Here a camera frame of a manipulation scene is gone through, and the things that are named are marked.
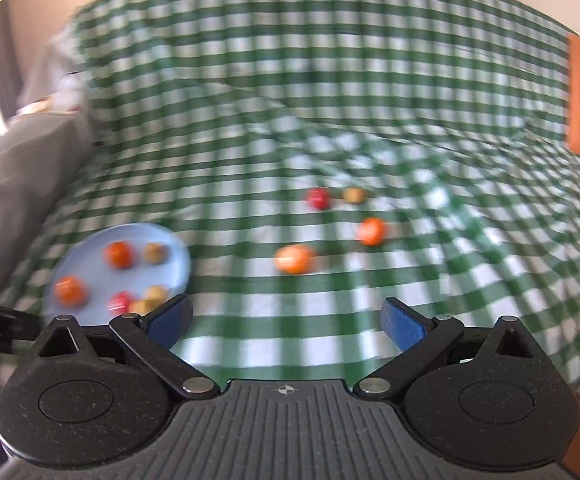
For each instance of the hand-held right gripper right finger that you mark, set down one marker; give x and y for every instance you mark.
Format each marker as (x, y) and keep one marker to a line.
(402, 325)

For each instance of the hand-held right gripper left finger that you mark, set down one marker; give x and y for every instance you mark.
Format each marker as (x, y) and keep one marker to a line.
(170, 322)

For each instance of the small tan fruit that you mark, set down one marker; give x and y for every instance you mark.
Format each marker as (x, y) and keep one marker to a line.
(154, 252)
(353, 195)
(156, 292)
(138, 306)

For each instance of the small red fruit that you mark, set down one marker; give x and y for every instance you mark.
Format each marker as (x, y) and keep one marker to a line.
(120, 302)
(319, 198)

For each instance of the small orange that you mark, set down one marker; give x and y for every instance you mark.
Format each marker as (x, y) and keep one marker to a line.
(119, 254)
(371, 231)
(70, 290)

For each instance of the light blue plate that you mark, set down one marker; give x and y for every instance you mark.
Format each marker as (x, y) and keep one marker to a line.
(94, 272)

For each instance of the large orange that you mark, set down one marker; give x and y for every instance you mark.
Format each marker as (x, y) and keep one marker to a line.
(295, 258)

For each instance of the grey fabric cover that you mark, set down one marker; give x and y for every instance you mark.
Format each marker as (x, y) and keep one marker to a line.
(15, 175)

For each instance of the green checked tablecloth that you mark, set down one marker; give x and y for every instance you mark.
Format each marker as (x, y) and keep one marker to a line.
(320, 85)

